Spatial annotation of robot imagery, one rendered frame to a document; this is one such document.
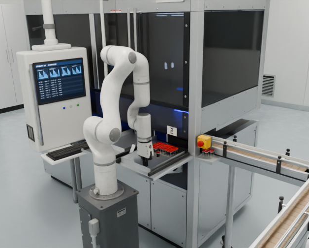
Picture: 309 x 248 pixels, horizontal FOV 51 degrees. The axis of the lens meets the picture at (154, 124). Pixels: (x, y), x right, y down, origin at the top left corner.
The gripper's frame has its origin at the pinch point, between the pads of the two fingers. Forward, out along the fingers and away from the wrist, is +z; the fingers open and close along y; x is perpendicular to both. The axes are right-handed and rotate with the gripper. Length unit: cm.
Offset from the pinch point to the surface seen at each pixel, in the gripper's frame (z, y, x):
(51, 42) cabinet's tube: -68, 94, -4
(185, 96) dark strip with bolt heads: -35, -4, -36
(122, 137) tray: 5, 51, -29
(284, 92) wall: 71, 94, -494
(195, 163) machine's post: 10.0, -12.5, -36.0
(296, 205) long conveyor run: 0, -87, -11
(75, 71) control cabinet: -46, 87, -17
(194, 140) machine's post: -6.4, -12.0, -35.2
